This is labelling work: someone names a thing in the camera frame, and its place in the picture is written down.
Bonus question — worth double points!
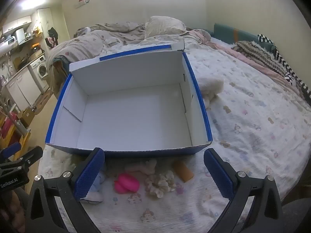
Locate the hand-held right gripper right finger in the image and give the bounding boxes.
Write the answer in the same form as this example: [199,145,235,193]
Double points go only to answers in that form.
[203,148,283,233]

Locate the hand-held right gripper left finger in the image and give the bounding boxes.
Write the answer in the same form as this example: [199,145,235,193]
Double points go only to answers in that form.
[24,147,105,233]

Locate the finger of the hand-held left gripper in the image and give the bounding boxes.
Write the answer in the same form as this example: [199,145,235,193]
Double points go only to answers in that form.
[0,142,22,162]
[13,146,44,169]

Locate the light blue fluffy sock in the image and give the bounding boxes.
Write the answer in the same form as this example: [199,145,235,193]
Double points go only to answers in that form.
[81,169,106,203]

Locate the pink plush toy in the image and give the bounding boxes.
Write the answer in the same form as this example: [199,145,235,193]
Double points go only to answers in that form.
[114,173,140,195]

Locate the beige fluffy scrunchie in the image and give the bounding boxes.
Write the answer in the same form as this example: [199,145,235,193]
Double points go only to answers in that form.
[145,170,176,198]

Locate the white cardboard box blue edges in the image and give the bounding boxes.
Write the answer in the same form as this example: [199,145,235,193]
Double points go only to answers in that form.
[45,41,213,158]

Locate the person's left hand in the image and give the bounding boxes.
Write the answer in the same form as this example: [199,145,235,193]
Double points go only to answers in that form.
[0,193,23,233]

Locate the yellow wooden rack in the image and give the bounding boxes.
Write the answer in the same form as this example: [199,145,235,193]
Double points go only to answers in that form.
[0,102,31,151]

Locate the brown rolled sock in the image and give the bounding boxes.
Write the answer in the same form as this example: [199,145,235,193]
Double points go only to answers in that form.
[173,161,194,182]

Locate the brown cardboard box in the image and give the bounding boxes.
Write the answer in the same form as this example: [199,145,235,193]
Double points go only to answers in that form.
[19,107,36,127]

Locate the cream bone-shaped plush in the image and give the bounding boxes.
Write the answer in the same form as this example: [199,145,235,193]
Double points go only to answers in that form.
[125,161,157,175]

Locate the white lower kitchen cabinet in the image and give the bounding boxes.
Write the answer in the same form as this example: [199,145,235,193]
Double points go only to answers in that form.
[6,71,42,110]

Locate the white kitchen cabinet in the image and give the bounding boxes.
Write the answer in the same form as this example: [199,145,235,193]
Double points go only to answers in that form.
[2,16,32,33]
[6,71,42,110]

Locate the white washing machine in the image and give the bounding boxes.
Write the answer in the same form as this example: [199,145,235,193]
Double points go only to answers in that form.
[30,55,50,90]

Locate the cream fluffy cloth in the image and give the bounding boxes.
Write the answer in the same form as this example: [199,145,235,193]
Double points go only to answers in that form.
[199,78,224,108]

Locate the white kitchen appliance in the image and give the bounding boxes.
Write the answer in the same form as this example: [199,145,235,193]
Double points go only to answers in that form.
[12,28,26,45]

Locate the dark hanging clothes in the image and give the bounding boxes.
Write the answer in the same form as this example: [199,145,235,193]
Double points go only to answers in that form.
[46,27,59,48]

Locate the beige patterned duvet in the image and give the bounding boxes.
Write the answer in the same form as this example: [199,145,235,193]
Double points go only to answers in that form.
[47,22,149,78]

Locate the white upper kitchen cabinet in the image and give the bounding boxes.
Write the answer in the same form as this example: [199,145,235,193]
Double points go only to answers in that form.
[2,16,32,33]

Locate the pink blanket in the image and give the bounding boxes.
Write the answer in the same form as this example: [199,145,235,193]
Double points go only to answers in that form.
[187,29,292,85]

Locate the black white striped cloth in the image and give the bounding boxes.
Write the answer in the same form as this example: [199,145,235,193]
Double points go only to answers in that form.
[257,34,311,97]

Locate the white tall cabinet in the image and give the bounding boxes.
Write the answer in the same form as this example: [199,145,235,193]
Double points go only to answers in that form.
[38,8,54,54]

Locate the teal cushion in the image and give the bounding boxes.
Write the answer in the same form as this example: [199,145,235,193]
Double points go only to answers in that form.
[214,23,276,51]

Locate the cream pillow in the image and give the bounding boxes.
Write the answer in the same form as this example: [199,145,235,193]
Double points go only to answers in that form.
[144,16,187,39]

